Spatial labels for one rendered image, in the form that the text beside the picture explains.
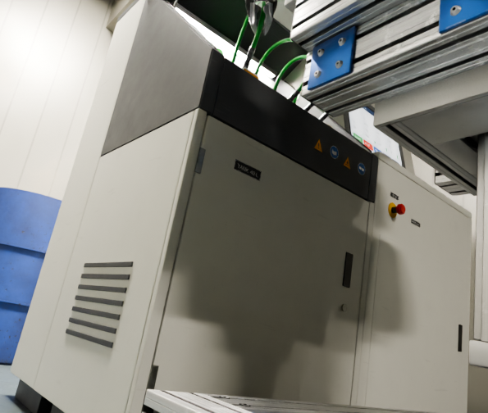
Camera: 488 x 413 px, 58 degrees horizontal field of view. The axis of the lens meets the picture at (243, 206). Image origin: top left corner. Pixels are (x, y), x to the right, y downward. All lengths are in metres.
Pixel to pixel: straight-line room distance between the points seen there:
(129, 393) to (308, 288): 0.53
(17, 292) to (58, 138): 1.36
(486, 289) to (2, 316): 2.08
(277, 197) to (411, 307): 0.69
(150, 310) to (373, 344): 0.76
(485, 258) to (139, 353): 0.64
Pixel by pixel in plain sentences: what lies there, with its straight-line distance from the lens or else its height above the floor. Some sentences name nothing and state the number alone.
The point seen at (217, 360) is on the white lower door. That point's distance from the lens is 1.02.
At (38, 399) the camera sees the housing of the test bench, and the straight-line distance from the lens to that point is 1.50.
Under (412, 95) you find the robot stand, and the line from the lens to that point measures 0.75.
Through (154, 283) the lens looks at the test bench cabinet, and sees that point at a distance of 0.93.
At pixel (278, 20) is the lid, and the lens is 1.97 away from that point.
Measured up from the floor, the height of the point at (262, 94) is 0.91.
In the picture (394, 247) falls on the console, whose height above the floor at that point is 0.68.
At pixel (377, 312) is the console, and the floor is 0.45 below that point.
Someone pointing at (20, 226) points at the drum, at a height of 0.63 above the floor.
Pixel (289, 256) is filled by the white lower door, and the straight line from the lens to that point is 1.15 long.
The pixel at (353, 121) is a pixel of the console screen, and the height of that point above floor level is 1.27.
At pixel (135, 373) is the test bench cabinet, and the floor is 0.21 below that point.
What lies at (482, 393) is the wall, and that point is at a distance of 2.74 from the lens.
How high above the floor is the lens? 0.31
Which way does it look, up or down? 16 degrees up
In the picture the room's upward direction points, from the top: 10 degrees clockwise
